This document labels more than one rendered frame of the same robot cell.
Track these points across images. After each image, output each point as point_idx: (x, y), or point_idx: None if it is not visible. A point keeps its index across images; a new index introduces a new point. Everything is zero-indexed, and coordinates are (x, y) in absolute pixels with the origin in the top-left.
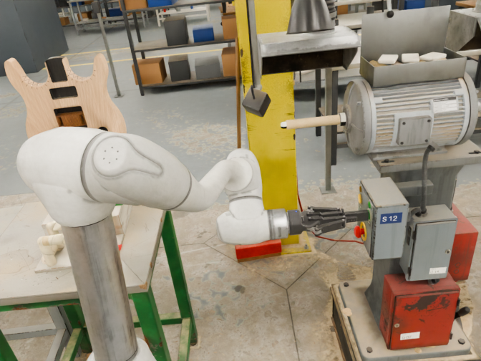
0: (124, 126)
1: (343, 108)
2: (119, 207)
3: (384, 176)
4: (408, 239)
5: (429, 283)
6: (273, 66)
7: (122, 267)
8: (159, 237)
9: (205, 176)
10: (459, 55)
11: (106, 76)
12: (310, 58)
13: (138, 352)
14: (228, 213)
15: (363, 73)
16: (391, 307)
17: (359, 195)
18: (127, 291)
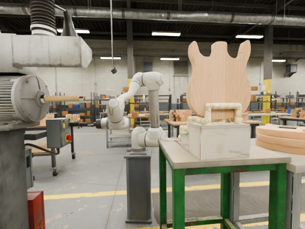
0: (187, 95)
1: (39, 92)
2: (183, 133)
3: (4, 151)
4: (29, 163)
5: None
6: (71, 61)
7: (170, 140)
8: (162, 150)
9: (128, 92)
10: None
11: (189, 58)
12: (40, 57)
13: (150, 127)
14: (123, 116)
15: (25, 71)
16: (43, 200)
17: (64, 123)
18: (149, 111)
